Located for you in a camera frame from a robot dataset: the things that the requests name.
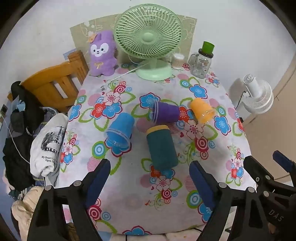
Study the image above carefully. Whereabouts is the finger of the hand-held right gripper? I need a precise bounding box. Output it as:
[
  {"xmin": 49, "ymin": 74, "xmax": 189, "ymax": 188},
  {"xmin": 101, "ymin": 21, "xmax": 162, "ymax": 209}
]
[
  {"xmin": 272, "ymin": 151, "xmax": 296, "ymax": 173},
  {"xmin": 243, "ymin": 155, "xmax": 277, "ymax": 186}
]

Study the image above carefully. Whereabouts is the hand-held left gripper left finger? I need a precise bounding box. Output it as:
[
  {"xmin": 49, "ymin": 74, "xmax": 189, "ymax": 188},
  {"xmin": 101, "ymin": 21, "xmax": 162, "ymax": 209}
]
[{"xmin": 30, "ymin": 159, "xmax": 111, "ymax": 241}]

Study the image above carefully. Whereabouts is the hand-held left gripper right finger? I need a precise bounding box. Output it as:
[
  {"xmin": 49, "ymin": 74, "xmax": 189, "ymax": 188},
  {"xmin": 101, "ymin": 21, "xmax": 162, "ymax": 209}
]
[{"xmin": 189, "ymin": 160, "xmax": 270, "ymax": 241}]

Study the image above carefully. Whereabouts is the teal cup with yellow rim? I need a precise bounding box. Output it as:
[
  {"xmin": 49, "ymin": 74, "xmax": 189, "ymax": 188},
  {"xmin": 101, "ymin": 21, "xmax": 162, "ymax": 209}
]
[{"xmin": 146, "ymin": 125, "xmax": 179, "ymax": 170}]

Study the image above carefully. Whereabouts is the blue plastic cup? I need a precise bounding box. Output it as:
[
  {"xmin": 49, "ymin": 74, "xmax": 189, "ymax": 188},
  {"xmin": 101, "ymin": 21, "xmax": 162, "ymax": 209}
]
[{"xmin": 105, "ymin": 113, "xmax": 135, "ymax": 149}]

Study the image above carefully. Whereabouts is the orange plastic cup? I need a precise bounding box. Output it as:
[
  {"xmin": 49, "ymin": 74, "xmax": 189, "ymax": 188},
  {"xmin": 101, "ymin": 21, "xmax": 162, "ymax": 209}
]
[{"xmin": 190, "ymin": 98, "xmax": 217, "ymax": 125}]

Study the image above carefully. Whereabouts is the purple plastic cup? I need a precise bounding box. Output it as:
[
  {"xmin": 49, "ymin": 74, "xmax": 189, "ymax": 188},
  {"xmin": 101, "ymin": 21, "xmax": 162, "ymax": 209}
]
[{"xmin": 148, "ymin": 101, "xmax": 181, "ymax": 124}]

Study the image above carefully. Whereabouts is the floral tablecloth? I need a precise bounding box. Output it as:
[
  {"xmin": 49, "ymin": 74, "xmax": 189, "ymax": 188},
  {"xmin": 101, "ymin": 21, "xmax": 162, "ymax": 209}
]
[{"xmin": 59, "ymin": 62, "xmax": 253, "ymax": 236}]

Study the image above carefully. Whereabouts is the white printed shirt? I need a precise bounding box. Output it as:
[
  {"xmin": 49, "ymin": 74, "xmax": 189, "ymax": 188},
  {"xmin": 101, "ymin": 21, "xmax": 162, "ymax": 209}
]
[{"xmin": 30, "ymin": 113, "xmax": 69, "ymax": 184}]

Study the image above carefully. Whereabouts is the white standing fan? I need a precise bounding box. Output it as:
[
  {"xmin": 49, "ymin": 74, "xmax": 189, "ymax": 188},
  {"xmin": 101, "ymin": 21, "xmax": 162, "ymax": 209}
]
[{"xmin": 229, "ymin": 74, "xmax": 274, "ymax": 114}]

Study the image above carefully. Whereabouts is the beige cloth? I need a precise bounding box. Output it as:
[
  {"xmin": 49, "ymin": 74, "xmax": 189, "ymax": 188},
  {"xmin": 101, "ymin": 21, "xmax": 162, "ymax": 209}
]
[{"xmin": 11, "ymin": 185, "xmax": 78, "ymax": 241}]

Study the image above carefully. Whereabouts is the black garment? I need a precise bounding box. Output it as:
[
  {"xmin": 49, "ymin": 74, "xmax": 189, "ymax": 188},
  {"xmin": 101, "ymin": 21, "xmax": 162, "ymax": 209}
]
[{"xmin": 2, "ymin": 81, "xmax": 48, "ymax": 191}]

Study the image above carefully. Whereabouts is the blue plaid cloth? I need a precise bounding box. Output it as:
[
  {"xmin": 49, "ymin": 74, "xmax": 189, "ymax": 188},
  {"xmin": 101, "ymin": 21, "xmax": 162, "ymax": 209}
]
[{"xmin": 38, "ymin": 107, "xmax": 60, "ymax": 131}]

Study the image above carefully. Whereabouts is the glass mug with green lid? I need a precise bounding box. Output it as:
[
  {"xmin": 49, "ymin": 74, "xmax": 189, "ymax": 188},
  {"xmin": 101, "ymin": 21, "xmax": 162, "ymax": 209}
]
[{"xmin": 188, "ymin": 41, "xmax": 214, "ymax": 79}]

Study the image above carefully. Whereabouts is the wooden chair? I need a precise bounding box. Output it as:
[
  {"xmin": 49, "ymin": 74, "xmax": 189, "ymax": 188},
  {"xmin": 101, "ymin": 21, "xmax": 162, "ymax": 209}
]
[{"xmin": 8, "ymin": 50, "xmax": 90, "ymax": 114}]

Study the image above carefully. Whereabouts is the purple plush toy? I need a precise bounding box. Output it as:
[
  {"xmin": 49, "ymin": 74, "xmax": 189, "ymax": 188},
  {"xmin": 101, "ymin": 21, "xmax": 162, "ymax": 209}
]
[{"xmin": 88, "ymin": 30, "xmax": 118, "ymax": 76}]

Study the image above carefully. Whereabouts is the clear cotton swab container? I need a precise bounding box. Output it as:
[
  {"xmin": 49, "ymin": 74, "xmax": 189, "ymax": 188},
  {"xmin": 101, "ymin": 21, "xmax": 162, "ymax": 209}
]
[{"xmin": 171, "ymin": 53, "xmax": 184, "ymax": 69}]

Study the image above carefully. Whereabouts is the green desk fan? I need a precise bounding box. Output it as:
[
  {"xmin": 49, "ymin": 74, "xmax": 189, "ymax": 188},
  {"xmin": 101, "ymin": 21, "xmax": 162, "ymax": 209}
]
[{"xmin": 114, "ymin": 5, "xmax": 183, "ymax": 81}]

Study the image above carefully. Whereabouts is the black fan cable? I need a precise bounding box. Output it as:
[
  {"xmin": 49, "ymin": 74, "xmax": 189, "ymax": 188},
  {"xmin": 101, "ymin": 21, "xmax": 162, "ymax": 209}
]
[{"xmin": 234, "ymin": 90, "xmax": 246, "ymax": 110}]

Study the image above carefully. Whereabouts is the thin white cable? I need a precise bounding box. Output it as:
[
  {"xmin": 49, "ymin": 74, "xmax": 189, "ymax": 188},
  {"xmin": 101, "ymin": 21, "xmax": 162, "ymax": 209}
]
[{"xmin": 0, "ymin": 116, "xmax": 32, "ymax": 164}]

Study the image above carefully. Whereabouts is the white fan cable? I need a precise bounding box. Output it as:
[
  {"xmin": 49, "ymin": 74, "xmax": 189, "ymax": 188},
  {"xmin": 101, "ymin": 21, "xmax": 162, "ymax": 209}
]
[{"xmin": 108, "ymin": 62, "xmax": 149, "ymax": 82}]

